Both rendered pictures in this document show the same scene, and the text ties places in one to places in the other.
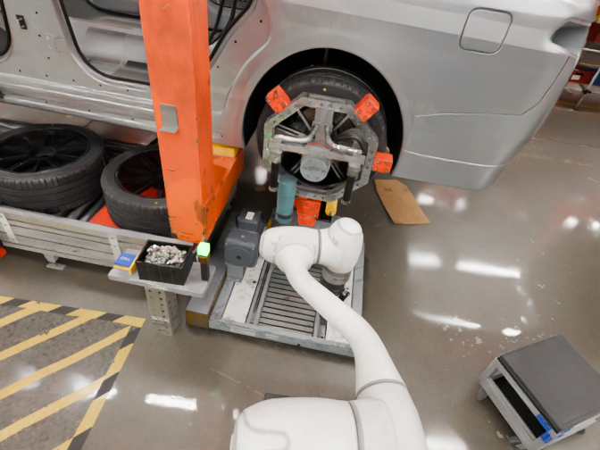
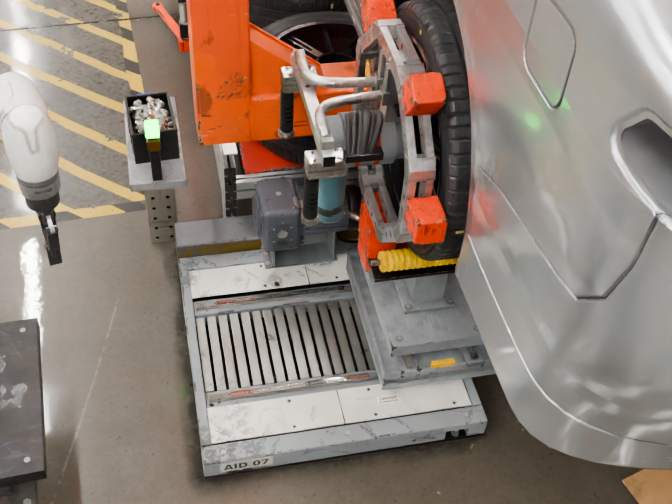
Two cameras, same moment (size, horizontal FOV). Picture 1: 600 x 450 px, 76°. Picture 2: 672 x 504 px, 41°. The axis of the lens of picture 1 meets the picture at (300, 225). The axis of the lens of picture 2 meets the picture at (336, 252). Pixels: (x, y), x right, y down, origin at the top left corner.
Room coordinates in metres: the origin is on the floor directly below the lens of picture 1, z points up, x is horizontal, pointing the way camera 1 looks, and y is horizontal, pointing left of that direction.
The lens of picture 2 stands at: (0.99, -1.73, 2.27)
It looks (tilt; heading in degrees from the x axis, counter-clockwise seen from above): 46 degrees down; 72
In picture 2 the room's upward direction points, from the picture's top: 4 degrees clockwise
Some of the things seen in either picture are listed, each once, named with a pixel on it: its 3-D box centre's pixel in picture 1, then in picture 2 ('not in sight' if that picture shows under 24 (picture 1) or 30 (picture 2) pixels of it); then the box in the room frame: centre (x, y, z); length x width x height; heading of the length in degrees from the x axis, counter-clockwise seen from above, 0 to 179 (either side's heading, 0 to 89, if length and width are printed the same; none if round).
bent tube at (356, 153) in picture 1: (343, 133); (356, 105); (1.54, -0.13, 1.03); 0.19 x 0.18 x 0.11; 177
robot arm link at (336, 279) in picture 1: (337, 270); (38, 180); (0.82, -0.13, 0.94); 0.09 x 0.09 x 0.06
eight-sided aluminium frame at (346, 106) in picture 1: (318, 151); (389, 135); (1.67, -0.03, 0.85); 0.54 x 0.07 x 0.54; 87
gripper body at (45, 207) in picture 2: (332, 286); (43, 204); (0.81, -0.13, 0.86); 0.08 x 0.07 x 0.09; 101
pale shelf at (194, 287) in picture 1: (163, 272); (153, 141); (1.11, 0.58, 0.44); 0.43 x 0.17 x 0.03; 87
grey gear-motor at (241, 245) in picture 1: (248, 239); (319, 224); (1.59, 0.28, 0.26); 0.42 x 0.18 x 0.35; 177
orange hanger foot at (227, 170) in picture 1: (216, 163); (331, 73); (1.66, 0.48, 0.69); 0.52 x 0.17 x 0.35; 177
